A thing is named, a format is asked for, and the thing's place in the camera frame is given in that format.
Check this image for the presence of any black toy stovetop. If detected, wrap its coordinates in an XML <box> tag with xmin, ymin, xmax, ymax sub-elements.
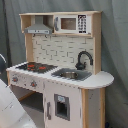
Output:
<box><xmin>18</xmin><ymin>62</ymin><xmax>55</xmax><ymax>73</ymax></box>

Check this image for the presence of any white toy microwave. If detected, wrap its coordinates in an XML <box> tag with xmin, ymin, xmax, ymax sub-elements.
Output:
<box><xmin>54</xmin><ymin>14</ymin><xmax>91</xmax><ymax>34</ymax></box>

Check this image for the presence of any grey backdrop curtain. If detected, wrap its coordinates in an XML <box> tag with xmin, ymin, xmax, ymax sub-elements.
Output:
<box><xmin>0</xmin><ymin>0</ymin><xmax>128</xmax><ymax>128</ymax></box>

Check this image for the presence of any left red stove knob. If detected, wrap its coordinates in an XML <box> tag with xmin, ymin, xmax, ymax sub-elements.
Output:
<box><xmin>12</xmin><ymin>77</ymin><xmax>18</xmax><ymax>82</ymax></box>

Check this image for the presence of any grey range hood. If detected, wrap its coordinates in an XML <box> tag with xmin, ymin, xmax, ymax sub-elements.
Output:
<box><xmin>24</xmin><ymin>16</ymin><xmax>52</xmax><ymax>34</ymax></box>

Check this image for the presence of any right red stove knob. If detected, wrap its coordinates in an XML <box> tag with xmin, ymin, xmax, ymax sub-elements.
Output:
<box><xmin>31</xmin><ymin>81</ymin><xmax>37</xmax><ymax>87</ymax></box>

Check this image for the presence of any white cabinet door with dispenser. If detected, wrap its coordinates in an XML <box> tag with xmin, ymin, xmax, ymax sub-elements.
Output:
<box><xmin>44</xmin><ymin>81</ymin><xmax>82</xmax><ymax>128</ymax></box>

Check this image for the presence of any wooden toy kitchen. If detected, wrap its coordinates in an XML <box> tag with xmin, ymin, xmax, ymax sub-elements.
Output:
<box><xmin>7</xmin><ymin>11</ymin><xmax>114</xmax><ymax>128</ymax></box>

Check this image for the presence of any grey toy sink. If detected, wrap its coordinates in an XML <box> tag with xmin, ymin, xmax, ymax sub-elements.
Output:
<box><xmin>52</xmin><ymin>68</ymin><xmax>92</xmax><ymax>81</ymax></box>

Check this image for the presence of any black toy faucet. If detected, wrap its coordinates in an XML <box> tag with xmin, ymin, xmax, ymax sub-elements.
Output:
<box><xmin>75</xmin><ymin>51</ymin><xmax>93</xmax><ymax>70</ymax></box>

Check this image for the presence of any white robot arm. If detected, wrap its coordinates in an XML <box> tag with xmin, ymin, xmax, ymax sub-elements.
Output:
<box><xmin>0</xmin><ymin>79</ymin><xmax>37</xmax><ymax>128</ymax></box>

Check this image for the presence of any red stove knob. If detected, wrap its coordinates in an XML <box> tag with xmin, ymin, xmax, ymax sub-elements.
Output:
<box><xmin>12</xmin><ymin>77</ymin><xmax>18</xmax><ymax>82</ymax></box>
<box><xmin>31</xmin><ymin>81</ymin><xmax>37</xmax><ymax>87</ymax></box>

